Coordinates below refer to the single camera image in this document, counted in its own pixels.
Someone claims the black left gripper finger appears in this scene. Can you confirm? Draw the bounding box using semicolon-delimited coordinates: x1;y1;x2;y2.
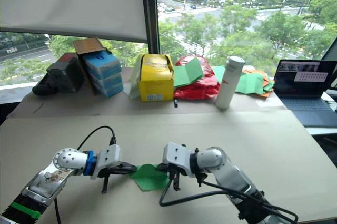
120;162;138;175
101;173;111;194

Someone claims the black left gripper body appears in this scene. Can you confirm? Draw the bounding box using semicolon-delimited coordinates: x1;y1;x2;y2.
98;162;126;180

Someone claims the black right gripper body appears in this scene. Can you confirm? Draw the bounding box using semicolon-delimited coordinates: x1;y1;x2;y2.
164;162;185;180

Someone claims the green paper sheet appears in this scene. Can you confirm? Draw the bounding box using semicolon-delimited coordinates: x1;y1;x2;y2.
128;163;171;192

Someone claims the folded green paper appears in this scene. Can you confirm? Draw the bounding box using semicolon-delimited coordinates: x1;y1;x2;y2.
173;57;205;89

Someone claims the orange paper sheet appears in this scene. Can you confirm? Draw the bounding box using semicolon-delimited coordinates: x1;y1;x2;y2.
241;68;275;99

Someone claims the yellow carton box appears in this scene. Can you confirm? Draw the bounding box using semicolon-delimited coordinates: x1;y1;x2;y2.
138;53;175;102

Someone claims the blue wrapped pack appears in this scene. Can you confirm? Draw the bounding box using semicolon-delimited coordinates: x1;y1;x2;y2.
94;81;125;99
83;50;123;80
90;72;124;89

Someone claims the red plastic bag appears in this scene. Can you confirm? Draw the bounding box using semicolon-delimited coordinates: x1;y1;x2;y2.
173;55;221;101

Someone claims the white cylindrical bottle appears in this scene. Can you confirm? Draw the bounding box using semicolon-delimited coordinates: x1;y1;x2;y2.
215;55;246;111

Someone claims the black box with red top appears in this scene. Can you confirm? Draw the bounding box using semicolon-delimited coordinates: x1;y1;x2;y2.
32;52;86;96

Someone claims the green paper pile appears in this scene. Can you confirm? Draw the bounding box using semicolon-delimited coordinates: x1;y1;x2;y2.
211;65;275;96

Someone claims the open brown cardboard box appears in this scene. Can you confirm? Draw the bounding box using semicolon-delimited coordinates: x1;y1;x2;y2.
72;36;114;96

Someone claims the dark grey laptop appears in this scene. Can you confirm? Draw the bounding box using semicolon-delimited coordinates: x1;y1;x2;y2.
272;59;337;128

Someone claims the white roller blind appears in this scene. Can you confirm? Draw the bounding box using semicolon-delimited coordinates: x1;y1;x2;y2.
0;0;148;44

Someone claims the dark slanted bar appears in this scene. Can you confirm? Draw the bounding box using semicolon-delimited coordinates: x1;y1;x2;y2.
320;36;337;62

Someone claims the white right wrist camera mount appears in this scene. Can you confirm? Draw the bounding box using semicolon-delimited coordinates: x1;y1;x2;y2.
162;141;194;179

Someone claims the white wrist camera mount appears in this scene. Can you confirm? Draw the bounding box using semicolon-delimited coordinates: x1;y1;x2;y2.
91;144;123;180
162;141;194;179

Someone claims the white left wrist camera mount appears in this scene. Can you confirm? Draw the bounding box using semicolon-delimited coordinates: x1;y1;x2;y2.
91;144;123;180

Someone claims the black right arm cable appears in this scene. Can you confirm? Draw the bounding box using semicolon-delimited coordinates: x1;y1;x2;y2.
158;173;300;224

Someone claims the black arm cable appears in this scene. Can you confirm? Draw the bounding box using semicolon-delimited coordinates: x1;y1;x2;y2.
54;125;117;224
158;173;300;224

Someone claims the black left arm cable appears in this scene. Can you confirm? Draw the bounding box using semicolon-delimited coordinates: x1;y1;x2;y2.
54;125;117;224

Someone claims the dark window frame post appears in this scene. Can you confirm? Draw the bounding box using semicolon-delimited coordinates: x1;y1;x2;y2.
139;0;160;55

